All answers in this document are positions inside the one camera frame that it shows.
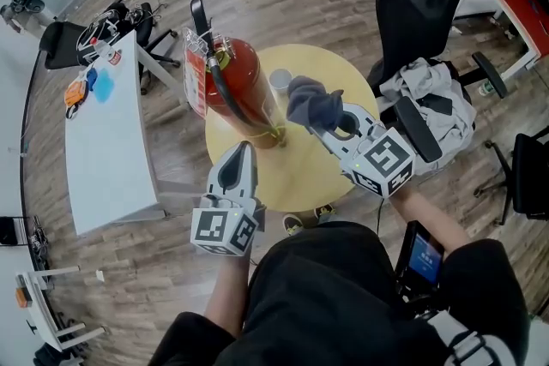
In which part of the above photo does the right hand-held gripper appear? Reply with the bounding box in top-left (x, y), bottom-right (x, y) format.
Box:
top-left (308, 102), bottom-right (417, 200)

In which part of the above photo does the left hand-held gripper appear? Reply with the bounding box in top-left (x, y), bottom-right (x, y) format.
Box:
top-left (190, 141), bottom-right (267, 257)

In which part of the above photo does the grey-blue wiping cloth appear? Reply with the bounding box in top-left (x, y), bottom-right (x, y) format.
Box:
top-left (286, 75), bottom-right (346, 132)

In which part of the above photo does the red fire extinguisher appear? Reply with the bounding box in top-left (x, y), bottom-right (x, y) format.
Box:
top-left (182, 0), bottom-right (288, 150)

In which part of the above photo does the person's left forearm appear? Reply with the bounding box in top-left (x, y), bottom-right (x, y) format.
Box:
top-left (204, 255), bottom-right (252, 339)

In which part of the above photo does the person's right forearm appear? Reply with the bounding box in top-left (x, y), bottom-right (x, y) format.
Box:
top-left (388, 186), bottom-right (473, 258)

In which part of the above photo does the round yellow wooden table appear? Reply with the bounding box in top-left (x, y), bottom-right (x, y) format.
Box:
top-left (204, 43), bottom-right (381, 213)

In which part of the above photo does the person's left shoe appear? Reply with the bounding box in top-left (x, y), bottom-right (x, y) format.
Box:
top-left (281, 213), bottom-right (305, 236)

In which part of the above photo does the white disposable cup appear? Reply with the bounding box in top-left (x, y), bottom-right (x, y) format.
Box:
top-left (268, 68), bottom-right (293, 95)

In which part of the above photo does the grey hoodie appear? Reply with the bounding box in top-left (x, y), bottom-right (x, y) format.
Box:
top-left (379, 57), bottom-right (476, 177)

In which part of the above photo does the white rectangular table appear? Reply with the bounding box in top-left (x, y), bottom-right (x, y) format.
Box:
top-left (63, 29), bottom-right (181, 237)

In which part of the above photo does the black high-back mesh chair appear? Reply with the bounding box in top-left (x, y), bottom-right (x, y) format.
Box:
top-left (366, 0), bottom-right (510, 164)

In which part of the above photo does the black monitor screen rig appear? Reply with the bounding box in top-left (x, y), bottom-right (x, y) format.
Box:
top-left (394, 220), bottom-right (445, 301)

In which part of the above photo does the person's black shirt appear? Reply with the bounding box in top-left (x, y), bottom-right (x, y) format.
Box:
top-left (148, 220), bottom-right (531, 366)

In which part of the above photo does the light blue cloth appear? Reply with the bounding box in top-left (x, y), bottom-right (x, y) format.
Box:
top-left (92, 68), bottom-right (116, 104)

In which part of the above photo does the black office chair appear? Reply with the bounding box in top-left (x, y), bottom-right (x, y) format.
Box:
top-left (474, 132), bottom-right (549, 224)
top-left (39, 2), bottom-right (181, 95)

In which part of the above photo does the clear red-label water bottle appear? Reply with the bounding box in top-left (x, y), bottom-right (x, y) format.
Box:
top-left (88, 36), bottom-right (123, 66)

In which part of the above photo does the red-topped white table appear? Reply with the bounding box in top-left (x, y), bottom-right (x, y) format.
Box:
top-left (454, 0), bottom-right (549, 85)

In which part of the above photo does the orange box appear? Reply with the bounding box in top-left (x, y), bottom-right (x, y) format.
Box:
top-left (15, 286), bottom-right (33, 309)

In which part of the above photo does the black bag with white cords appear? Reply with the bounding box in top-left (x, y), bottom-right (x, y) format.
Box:
top-left (75, 10), bottom-right (125, 57)

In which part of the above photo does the tangle of black cables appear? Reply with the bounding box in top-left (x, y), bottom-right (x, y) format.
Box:
top-left (27, 216), bottom-right (51, 271)

